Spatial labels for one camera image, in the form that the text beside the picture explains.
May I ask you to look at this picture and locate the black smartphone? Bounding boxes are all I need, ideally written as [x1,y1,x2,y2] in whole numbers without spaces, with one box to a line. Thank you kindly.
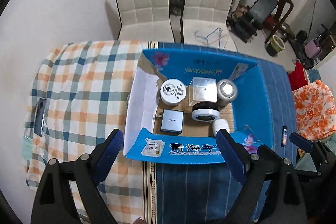
[34,98,47,136]

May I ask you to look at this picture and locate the red bag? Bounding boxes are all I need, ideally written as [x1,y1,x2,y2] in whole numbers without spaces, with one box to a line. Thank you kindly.
[288,61,308,91]

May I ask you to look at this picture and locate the silver round tin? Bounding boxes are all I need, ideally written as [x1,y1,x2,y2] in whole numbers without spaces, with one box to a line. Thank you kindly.
[217,79,238,106]

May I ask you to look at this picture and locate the white round printed tin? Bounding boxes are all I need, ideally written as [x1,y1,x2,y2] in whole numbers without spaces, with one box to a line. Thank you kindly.
[160,79,186,106]

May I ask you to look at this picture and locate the blue striped tablecloth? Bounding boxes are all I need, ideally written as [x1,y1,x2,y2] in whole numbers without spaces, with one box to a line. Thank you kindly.
[143,57,299,223]

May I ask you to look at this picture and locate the white earbuds case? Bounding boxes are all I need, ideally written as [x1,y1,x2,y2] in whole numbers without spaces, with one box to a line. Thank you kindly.
[212,119,230,136]

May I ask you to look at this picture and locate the wire clothes hangers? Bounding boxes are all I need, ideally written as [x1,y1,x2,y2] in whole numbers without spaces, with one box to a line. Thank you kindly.
[194,27,229,49]

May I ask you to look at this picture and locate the pink suitcase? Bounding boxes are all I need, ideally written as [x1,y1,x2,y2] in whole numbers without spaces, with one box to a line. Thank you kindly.
[304,39,321,59]

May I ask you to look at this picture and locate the dark waste bin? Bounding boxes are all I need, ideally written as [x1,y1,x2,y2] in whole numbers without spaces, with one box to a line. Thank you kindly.
[265,35,285,57]

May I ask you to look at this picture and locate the brown wooden chair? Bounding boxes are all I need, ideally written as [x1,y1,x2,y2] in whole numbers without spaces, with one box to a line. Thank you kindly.
[263,0,294,43]

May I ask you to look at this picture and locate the clear acrylic cube box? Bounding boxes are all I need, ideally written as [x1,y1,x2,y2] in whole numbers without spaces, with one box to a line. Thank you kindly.
[189,77,218,106]

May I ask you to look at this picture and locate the white jar black lid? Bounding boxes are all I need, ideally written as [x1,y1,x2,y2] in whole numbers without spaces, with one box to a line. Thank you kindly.
[191,102,220,122]

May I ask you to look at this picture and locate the right white padded chair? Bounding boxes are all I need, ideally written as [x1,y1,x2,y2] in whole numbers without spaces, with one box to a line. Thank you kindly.
[181,0,237,52]

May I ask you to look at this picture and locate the white padded chair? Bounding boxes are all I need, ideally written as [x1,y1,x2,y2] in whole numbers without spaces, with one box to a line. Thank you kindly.
[116,0,175,43]
[181,0,237,52]

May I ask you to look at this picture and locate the left white padded chair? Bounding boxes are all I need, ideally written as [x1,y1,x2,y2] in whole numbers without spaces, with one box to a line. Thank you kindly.
[116,0,175,43]

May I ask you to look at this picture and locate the black weight bench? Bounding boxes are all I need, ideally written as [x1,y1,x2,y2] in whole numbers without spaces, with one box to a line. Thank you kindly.
[227,0,278,43]

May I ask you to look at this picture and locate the orange floral cushion chair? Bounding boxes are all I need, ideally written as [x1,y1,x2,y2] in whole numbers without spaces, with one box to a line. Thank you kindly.
[292,80,335,140]

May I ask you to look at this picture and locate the blue cardboard box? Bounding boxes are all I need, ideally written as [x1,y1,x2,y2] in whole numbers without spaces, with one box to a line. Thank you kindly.
[123,49,274,164]

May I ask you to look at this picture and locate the white power adapter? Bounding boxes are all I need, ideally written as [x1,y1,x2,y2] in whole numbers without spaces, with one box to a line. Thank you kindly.
[156,109,185,135]

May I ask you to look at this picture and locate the plaid checkered cloth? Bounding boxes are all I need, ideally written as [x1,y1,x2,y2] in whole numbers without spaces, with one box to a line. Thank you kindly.
[22,40,154,223]

